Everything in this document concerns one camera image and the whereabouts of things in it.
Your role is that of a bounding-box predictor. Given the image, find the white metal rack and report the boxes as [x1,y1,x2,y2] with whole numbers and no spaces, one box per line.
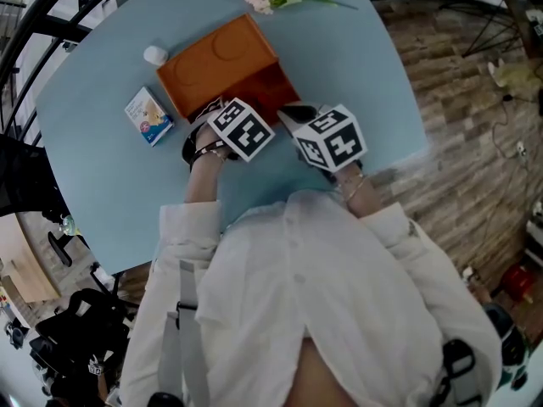
[525,201,543,266]

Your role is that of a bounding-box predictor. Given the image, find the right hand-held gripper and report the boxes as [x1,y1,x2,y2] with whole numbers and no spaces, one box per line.
[276,102,367,181]

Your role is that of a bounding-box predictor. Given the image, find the person's torso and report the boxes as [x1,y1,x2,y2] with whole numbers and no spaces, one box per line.
[279,337,354,407]

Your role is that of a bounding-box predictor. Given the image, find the yellow green water jug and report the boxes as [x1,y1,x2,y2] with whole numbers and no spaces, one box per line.
[58,213,81,237]

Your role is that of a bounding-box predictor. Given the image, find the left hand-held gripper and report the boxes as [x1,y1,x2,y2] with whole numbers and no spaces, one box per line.
[182,95,276,164]

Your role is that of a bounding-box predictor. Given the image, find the grey shoulder strap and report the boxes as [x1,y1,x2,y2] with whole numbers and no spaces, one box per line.
[165,259,211,407]

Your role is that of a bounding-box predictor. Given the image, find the black round stool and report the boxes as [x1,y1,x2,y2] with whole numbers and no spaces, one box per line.
[483,303,529,368]

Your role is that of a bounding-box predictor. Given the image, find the small white round object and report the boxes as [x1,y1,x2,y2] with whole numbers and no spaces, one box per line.
[143,45,169,66]

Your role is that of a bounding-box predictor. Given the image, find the thin gold bracelet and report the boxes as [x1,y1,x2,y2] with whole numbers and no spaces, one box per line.
[341,175,368,204]

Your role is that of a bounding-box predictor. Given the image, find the light wooden desk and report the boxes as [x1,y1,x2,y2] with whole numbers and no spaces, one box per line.
[0,212,60,304]

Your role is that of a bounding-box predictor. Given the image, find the person's right forearm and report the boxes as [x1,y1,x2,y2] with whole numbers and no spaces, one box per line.
[334,170,383,219]

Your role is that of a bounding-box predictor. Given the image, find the person's left forearm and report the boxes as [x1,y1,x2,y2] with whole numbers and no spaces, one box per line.
[184,125,225,206]

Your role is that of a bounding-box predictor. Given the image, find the blue white small carton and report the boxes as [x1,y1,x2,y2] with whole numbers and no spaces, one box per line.
[124,86,176,148]

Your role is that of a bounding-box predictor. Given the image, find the dark red plastic object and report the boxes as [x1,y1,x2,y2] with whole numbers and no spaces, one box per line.
[502,264,538,303]

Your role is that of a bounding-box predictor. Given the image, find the black belt device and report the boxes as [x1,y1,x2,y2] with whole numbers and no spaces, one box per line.
[148,392,184,407]

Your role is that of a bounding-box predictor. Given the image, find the orange box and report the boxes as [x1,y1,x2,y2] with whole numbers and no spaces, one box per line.
[155,13,303,127]

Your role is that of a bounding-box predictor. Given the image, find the black harness buckle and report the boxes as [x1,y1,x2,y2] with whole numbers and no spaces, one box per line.
[428,339,480,407]

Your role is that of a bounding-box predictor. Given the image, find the black office chair with clothes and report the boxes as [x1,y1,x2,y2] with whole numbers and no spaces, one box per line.
[29,265,139,398]

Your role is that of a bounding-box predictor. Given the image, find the pale beaded bracelet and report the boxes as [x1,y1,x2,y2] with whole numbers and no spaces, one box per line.
[203,148,231,164]

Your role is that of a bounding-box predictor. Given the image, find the person's white shirt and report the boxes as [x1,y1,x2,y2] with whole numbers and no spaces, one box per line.
[120,188,504,407]

